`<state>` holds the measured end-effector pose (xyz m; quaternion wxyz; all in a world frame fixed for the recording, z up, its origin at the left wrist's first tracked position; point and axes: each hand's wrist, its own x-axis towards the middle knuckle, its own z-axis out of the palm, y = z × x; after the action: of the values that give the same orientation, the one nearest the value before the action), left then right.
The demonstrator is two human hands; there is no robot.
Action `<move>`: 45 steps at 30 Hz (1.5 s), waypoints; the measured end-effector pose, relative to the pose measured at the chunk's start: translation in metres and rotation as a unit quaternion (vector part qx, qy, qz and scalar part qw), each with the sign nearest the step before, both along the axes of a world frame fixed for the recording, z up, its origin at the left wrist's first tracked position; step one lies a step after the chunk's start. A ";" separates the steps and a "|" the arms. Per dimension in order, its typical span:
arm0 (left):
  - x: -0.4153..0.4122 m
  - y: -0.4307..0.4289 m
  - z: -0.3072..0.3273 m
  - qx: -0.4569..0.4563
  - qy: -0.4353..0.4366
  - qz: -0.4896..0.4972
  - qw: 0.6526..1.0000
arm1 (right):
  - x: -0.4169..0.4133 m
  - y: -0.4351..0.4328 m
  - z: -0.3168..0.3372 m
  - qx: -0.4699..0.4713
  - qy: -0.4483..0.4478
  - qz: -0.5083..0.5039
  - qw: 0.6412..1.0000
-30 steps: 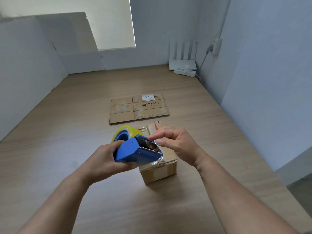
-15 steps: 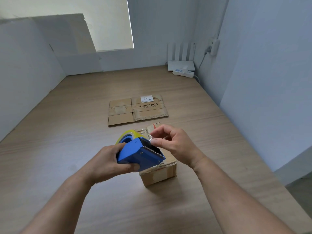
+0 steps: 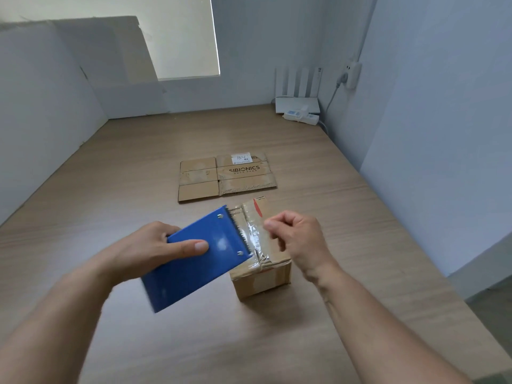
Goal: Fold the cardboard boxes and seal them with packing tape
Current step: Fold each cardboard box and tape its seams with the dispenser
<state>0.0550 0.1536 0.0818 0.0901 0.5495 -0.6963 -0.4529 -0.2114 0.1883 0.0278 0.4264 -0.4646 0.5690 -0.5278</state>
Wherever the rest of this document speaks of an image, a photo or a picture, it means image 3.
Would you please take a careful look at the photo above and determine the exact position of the person's right hand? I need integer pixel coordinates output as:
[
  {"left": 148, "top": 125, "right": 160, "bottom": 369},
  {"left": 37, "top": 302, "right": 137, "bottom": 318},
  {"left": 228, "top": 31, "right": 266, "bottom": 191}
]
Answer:
[{"left": 263, "top": 210, "right": 341, "bottom": 284}]

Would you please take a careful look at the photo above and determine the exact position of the person's left hand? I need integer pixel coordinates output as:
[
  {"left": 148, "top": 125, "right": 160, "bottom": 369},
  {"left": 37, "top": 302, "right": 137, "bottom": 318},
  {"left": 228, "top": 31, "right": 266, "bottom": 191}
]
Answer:
[{"left": 102, "top": 221, "right": 210, "bottom": 286}]

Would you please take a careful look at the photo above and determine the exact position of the clear yellowish tape roll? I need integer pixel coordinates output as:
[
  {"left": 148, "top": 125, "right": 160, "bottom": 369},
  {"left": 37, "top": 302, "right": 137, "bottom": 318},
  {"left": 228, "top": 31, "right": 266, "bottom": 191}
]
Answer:
[{"left": 236, "top": 213, "right": 277, "bottom": 273}]

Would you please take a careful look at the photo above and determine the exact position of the blue tape dispenser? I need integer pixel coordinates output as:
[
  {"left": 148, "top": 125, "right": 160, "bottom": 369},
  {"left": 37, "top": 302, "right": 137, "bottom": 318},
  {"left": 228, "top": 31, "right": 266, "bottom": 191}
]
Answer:
[{"left": 140, "top": 205, "right": 255, "bottom": 315}]

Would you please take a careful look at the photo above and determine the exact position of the peeled-surface cardboard box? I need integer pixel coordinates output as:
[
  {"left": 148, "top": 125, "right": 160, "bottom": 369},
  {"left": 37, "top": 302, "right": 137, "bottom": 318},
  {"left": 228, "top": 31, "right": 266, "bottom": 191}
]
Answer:
[{"left": 228, "top": 195, "right": 293, "bottom": 302}]

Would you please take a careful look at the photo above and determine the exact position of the black-lettered cardboard box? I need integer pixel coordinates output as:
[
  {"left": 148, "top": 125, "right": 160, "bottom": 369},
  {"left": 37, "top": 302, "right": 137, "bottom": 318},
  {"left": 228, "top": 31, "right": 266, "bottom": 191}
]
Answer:
[{"left": 177, "top": 151, "right": 278, "bottom": 203}]

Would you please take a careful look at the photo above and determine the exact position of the person's left forearm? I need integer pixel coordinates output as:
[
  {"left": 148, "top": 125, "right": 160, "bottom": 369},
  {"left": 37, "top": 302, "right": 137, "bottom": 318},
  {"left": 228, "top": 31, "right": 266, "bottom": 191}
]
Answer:
[{"left": 0, "top": 255, "right": 117, "bottom": 384}]

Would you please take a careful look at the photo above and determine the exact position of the person's right forearm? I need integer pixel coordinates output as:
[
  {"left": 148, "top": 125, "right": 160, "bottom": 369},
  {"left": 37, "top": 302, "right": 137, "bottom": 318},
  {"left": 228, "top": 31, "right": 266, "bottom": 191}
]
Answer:
[{"left": 316, "top": 262, "right": 475, "bottom": 384}]

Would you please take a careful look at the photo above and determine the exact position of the white power strip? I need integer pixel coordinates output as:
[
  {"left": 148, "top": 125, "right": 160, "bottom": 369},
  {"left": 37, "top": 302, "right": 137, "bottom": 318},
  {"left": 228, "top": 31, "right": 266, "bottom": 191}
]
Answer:
[{"left": 282, "top": 106, "right": 321, "bottom": 126}]

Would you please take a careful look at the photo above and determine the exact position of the white router with antennas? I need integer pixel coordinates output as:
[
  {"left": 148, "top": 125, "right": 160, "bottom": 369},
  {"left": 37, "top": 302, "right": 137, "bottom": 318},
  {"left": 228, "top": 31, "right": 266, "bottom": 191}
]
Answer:
[{"left": 274, "top": 66, "right": 324, "bottom": 115}]

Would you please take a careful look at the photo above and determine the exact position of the white foam partition board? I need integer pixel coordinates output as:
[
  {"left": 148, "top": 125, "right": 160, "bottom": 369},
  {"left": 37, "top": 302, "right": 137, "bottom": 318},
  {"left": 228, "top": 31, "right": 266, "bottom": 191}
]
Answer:
[{"left": 0, "top": 21, "right": 109, "bottom": 227}]

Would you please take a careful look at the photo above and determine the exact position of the bright window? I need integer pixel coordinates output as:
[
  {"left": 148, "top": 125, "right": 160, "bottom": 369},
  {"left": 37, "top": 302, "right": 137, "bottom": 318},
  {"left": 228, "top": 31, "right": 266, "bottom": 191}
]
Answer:
[{"left": 0, "top": 0, "right": 221, "bottom": 81}]

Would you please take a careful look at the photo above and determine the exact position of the grey power cable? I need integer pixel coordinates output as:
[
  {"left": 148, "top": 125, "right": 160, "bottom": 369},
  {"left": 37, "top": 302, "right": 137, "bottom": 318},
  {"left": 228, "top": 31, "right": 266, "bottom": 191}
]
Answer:
[{"left": 319, "top": 74, "right": 349, "bottom": 137}]

